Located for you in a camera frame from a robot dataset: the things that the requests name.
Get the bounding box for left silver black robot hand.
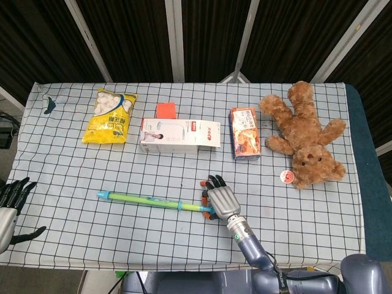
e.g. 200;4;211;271
0;177;47;255

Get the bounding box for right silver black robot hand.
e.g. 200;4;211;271
200;174;242;222

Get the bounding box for blue green water pump toy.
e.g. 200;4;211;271
97;189;217;217

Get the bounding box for blue cookie box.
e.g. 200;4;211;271
229;107;262;162

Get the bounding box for round orange paper tag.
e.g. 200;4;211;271
279;170;295;185

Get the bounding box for white desk lamp box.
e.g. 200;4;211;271
139;118;222;155

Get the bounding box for black box on floor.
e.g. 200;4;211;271
0;118;15;149

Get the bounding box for blue-grey robot torso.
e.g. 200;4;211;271
122;269;255;294

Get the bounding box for brown teddy bear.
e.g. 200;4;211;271
258;80;347;190

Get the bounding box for white black checked tablecloth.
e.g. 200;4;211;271
0;81;367;272

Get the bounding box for yellow cotton ball bag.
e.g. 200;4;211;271
81;88;138;145

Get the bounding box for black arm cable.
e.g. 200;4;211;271
263;250;287;294

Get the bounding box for dark folding screen white frame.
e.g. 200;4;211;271
0;0;392;154

